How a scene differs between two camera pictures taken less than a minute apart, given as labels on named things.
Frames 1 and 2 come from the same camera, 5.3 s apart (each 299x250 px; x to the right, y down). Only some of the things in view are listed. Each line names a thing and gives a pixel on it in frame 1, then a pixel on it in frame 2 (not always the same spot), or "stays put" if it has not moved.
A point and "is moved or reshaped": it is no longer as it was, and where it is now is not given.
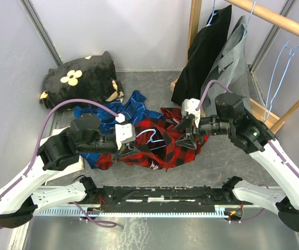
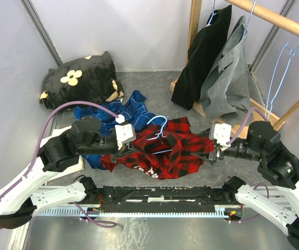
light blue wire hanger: x=151 y=138 → x=159 y=135
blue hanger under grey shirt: x=246 y=29 stays put
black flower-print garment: x=92 y=77 stays put
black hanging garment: x=204 y=48 stays put
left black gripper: x=126 y=149 stays put
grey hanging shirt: x=231 y=70 stays put
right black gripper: x=189 y=139 → x=217 y=151
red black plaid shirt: x=155 y=146 is moved or reshaped
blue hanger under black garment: x=213 y=14 stays put
